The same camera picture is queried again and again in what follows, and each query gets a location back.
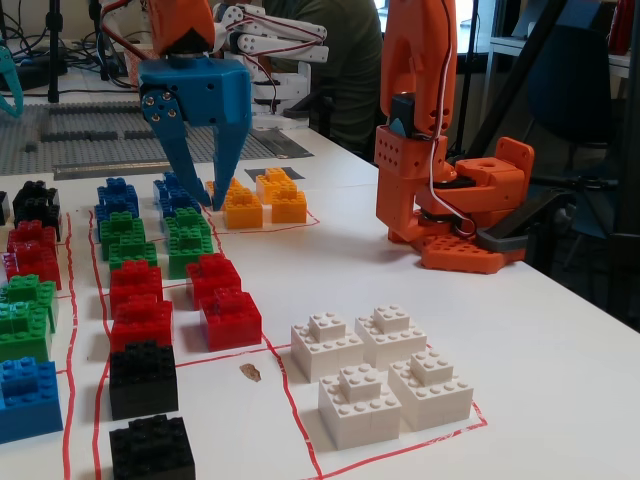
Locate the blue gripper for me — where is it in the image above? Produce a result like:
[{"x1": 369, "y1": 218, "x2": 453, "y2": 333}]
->
[{"x1": 138, "y1": 57, "x2": 252, "y2": 211}]

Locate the yellow lego stack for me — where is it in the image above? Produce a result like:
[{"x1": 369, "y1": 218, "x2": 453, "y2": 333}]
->
[
  {"x1": 269, "y1": 184, "x2": 308, "y2": 224},
  {"x1": 205, "y1": 177, "x2": 251, "y2": 211},
  {"x1": 223, "y1": 188, "x2": 265, "y2": 230},
  {"x1": 255, "y1": 167, "x2": 296, "y2": 201}
]

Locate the red white patterned box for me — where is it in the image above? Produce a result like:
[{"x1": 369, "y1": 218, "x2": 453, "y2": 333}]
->
[{"x1": 124, "y1": 44, "x2": 151, "y2": 90}]

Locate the wide grey tape strip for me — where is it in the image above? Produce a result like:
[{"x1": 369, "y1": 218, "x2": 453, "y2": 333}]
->
[{"x1": 249, "y1": 126, "x2": 315, "y2": 160}]

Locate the green lego stack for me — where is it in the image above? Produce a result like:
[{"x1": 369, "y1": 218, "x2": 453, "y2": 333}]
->
[
  {"x1": 98, "y1": 210, "x2": 146, "y2": 251},
  {"x1": 167, "y1": 229, "x2": 216, "y2": 280},
  {"x1": 4, "y1": 274, "x2": 60, "y2": 334},
  {"x1": 163, "y1": 207, "x2": 211, "y2": 241},
  {"x1": 0, "y1": 302, "x2": 54, "y2": 364},
  {"x1": 107, "y1": 234, "x2": 159, "y2": 274}
]

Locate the long grey tape strip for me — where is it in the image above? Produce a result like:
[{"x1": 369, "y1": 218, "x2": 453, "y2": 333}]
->
[{"x1": 52, "y1": 159, "x2": 184, "y2": 182}]

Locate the long grey brick row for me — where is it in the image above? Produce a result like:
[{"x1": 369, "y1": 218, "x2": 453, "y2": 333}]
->
[{"x1": 47, "y1": 102, "x2": 146, "y2": 119}]

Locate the black stand pole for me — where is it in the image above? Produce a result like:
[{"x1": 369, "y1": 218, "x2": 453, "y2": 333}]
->
[
  {"x1": 43, "y1": 0, "x2": 69, "y2": 104},
  {"x1": 88, "y1": 0, "x2": 112, "y2": 82}
]

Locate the grey lego baseplate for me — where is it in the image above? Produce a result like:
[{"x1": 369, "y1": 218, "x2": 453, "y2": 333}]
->
[{"x1": 0, "y1": 102, "x2": 274, "y2": 177}]

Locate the red lego stack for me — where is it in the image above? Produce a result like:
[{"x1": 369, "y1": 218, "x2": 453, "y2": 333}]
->
[
  {"x1": 2, "y1": 242, "x2": 64, "y2": 291},
  {"x1": 109, "y1": 259, "x2": 165, "y2": 306},
  {"x1": 109, "y1": 294, "x2": 175, "y2": 352},
  {"x1": 199, "y1": 287, "x2": 264, "y2": 351},
  {"x1": 185, "y1": 253, "x2": 243, "y2": 311},
  {"x1": 7, "y1": 219, "x2": 59, "y2": 261}
]

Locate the person in green shirt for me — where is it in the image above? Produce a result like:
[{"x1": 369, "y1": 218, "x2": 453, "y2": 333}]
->
[{"x1": 259, "y1": 0, "x2": 385, "y2": 154}]

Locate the black box device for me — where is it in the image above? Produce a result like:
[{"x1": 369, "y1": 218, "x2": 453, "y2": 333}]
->
[{"x1": 14, "y1": 58, "x2": 69, "y2": 91}]

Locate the black lego stack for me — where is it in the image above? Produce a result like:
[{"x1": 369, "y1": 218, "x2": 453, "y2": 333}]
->
[
  {"x1": 12, "y1": 179, "x2": 63, "y2": 241},
  {"x1": 108, "y1": 414, "x2": 196, "y2": 480},
  {"x1": 108, "y1": 339, "x2": 180, "y2": 421}
]

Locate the teal gripper claw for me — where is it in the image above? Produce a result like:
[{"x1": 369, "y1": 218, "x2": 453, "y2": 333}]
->
[{"x1": 0, "y1": 42, "x2": 25, "y2": 120}]

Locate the white lego stack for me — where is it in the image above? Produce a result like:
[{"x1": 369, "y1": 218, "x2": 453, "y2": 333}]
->
[
  {"x1": 318, "y1": 363, "x2": 404, "y2": 451},
  {"x1": 290, "y1": 312, "x2": 365, "y2": 384},
  {"x1": 354, "y1": 303, "x2": 429, "y2": 372},
  {"x1": 388, "y1": 349, "x2": 475, "y2": 432}
]

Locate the large blue lego stack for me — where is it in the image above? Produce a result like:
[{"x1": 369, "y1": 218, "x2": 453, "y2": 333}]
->
[{"x1": 0, "y1": 357, "x2": 65, "y2": 445}]

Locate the black slanted pole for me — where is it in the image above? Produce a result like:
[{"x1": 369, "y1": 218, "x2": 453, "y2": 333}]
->
[{"x1": 462, "y1": 0, "x2": 569, "y2": 156}]

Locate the grey black table clamp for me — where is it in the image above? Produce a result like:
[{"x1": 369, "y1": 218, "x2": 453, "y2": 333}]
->
[{"x1": 474, "y1": 187, "x2": 569, "y2": 251}]

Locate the dark blue chair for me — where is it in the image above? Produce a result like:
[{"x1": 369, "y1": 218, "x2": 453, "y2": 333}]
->
[{"x1": 524, "y1": 22, "x2": 619, "y2": 151}]

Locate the red object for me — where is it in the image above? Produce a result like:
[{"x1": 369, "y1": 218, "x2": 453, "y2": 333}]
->
[{"x1": 607, "y1": 0, "x2": 632, "y2": 55}]

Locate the white red servo cable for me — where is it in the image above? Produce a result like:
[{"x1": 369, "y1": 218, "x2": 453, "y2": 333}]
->
[{"x1": 414, "y1": 0, "x2": 476, "y2": 242}]

